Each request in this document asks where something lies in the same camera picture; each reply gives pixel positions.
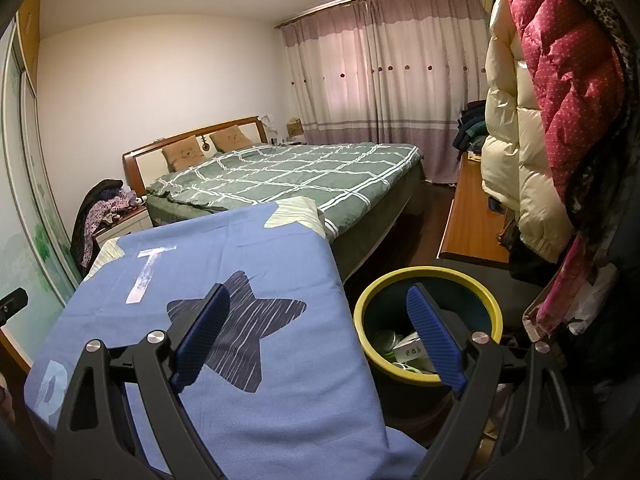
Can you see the brown bear face pillow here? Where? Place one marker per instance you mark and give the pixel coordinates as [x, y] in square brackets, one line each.
[184, 154]

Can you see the blue printed cloth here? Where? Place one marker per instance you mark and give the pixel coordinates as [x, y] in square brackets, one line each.
[225, 245]

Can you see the wooden desk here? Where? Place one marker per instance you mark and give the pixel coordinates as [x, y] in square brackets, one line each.
[475, 220]

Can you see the pink plastic bag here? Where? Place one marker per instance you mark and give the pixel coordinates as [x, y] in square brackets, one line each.
[555, 285]

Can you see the wooden bed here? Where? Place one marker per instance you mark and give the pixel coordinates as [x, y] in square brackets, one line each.
[150, 160]

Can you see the cream puffer jacket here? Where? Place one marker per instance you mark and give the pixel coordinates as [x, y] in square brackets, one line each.
[530, 170]

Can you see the green plaid duvet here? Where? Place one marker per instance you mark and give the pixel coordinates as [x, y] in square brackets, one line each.
[300, 175]

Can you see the pink and white curtain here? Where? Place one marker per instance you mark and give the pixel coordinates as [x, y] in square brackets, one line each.
[390, 85]

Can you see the yellow-rimmed blue bin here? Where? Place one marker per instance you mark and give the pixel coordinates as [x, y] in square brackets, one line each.
[380, 300]

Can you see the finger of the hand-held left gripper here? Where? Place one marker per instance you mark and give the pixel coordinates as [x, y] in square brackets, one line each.
[11, 304]

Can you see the white nightstand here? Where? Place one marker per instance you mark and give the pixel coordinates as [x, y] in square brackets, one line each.
[130, 222]

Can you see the wardrobe sliding door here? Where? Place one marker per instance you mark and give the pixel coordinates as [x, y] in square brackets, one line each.
[30, 185]

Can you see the red dotted puffer jacket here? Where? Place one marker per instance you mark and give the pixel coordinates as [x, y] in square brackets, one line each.
[565, 85]

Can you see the white plastic bag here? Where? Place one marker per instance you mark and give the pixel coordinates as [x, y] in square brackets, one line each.
[592, 300]

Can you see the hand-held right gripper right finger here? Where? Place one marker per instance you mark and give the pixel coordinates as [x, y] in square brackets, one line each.
[435, 340]

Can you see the green and white box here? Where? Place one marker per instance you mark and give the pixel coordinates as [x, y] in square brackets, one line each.
[412, 350]

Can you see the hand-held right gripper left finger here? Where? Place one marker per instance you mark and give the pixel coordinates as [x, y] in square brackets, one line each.
[200, 340]

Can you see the pile of dark clothes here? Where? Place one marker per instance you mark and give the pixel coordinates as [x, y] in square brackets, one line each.
[470, 130]

